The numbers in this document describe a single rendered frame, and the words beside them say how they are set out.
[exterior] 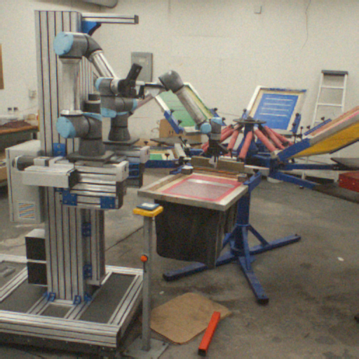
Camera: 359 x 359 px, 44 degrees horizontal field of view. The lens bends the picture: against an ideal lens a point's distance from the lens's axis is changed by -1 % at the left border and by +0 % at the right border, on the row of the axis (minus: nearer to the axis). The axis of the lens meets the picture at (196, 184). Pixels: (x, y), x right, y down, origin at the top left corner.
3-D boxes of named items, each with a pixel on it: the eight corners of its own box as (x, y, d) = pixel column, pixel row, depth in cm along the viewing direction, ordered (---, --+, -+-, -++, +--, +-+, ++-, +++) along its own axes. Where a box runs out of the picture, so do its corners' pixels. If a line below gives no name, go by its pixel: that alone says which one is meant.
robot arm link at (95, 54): (86, 45, 243) (130, 116, 235) (71, 43, 234) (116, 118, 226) (97, 29, 236) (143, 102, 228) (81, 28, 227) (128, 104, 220)
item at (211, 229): (214, 270, 279) (219, 205, 268) (151, 256, 295) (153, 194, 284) (217, 268, 282) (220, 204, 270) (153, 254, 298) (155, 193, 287)
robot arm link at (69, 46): (91, 138, 240) (89, 32, 225) (69, 141, 228) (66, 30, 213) (76, 135, 246) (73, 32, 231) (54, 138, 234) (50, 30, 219)
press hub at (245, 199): (253, 270, 398) (266, 120, 363) (212, 261, 412) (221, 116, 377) (263, 254, 433) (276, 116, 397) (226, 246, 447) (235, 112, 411)
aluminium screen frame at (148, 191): (224, 211, 258) (225, 205, 256) (137, 195, 279) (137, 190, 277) (259, 181, 328) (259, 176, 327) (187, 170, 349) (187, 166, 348)
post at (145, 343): (153, 364, 268) (156, 215, 243) (122, 354, 276) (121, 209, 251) (169, 344, 288) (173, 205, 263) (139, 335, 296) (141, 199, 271)
